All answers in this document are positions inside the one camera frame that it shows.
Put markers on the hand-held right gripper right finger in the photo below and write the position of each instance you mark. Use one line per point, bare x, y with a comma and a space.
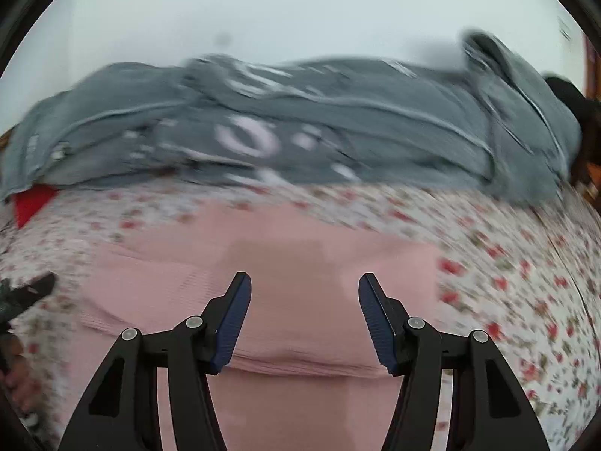
378, 319

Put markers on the wooden door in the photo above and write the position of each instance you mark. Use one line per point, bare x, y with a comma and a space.
592, 56

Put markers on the grey patterned blanket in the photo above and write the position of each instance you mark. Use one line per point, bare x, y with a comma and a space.
300, 136

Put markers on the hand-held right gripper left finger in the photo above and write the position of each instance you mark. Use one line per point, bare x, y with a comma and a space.
231, 319

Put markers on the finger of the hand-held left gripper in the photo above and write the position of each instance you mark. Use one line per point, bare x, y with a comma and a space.
28, 291

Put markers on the pink knitted sweater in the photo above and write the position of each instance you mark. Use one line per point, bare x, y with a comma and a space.
300, 263

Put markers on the floral bed sheet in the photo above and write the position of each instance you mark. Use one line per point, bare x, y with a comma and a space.
507, 263

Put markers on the wall switch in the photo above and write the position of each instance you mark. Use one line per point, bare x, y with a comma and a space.
564, 28

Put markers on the person's left hand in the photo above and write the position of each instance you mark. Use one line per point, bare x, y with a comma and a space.
21, 385

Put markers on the dark cloth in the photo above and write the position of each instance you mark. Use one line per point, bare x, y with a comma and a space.
570, 96

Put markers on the red cloth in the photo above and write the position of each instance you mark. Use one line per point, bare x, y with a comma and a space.
29, 204

